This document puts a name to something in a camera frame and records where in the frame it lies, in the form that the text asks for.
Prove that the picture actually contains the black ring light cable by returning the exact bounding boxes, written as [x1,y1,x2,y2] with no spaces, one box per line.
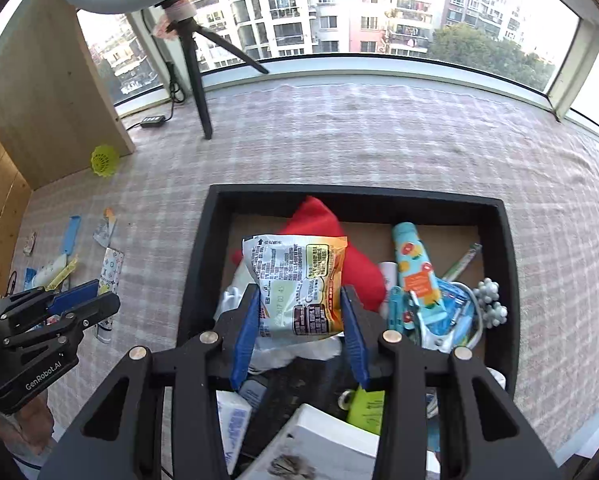
[124,62,186,128]

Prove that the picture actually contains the orange silver snack packet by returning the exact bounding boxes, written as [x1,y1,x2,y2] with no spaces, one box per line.
[93,209,117,247]
[242,234,349,342]

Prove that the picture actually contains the white bead toy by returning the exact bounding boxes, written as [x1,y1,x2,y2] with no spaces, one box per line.
[477,277,509,330]

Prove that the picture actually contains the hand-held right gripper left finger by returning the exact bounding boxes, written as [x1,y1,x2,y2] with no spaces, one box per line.
[36,284,262,480]

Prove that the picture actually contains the ring light with black tripod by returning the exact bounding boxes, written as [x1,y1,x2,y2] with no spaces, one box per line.
[52,0,270,140]

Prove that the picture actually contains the dark grey speckled pouch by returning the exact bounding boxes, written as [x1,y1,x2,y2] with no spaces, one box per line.
[239,345,360,456]

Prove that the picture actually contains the wooden cabinet side panel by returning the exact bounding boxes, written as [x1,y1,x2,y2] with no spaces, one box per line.
[0,135,32,296]

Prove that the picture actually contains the white plastic packet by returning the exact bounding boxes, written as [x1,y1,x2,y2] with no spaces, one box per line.
[34,255,67,287]

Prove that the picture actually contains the green toothbrush packet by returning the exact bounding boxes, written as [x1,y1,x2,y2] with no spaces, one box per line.
[442,242,483,281]

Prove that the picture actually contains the pink plaid covered desktop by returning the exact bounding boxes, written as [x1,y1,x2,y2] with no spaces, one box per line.
[9,80,599,480]

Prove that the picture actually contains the red cloth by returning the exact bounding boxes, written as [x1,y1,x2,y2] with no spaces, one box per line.
[232,196,386,311]

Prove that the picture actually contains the yellow shuttlecock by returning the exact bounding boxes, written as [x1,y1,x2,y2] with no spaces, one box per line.
[90,145,120,177]

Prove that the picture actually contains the blue plastic tag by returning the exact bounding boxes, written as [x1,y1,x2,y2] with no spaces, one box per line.
[62,216,81,256]

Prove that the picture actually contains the green squeeze tube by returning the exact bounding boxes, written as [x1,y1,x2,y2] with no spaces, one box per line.
[348,387,385,433]

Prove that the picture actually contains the apartment buildings outside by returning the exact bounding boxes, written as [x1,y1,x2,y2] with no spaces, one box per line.
[184,0,555,71]

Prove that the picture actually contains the white patterned tissue packet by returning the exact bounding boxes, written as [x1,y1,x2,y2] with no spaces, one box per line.
[96,247,125,295]

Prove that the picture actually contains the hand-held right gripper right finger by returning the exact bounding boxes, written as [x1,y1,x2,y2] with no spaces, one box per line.
[340,285,563,480]

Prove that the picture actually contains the white blue tissue packet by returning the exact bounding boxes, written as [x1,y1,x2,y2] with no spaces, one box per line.
[216,390,254,476]

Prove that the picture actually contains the person's left hand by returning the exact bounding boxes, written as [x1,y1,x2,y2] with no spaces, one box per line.
[0,400,55,461]

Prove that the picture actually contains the large white paper packet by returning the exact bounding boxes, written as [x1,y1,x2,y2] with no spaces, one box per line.
[259,402,440,480]

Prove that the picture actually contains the white plastic bag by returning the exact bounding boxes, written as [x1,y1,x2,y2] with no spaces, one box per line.
[216,280,343,366]

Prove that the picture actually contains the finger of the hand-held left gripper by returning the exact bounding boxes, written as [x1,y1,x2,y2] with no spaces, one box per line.
[0,291,121,350]
[0,280,100,323]

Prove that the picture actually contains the white window frame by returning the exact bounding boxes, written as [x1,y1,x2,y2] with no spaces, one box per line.
[0,0,599,126]

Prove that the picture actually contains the blue face mask packet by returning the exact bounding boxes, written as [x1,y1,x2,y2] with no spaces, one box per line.
[414,280,475,341]

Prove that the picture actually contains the large light wooden board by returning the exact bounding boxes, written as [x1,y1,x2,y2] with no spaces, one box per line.
[0,0,136,191]

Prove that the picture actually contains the black rectangular tray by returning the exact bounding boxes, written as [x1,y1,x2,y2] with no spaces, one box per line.
[176,185,520,480]

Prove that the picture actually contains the yellow plastic strip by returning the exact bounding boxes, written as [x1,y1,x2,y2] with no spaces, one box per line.
[44,255,79,288]

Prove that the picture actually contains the teal fruit print tube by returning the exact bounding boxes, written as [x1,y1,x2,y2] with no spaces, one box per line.
[392,222,447,326]

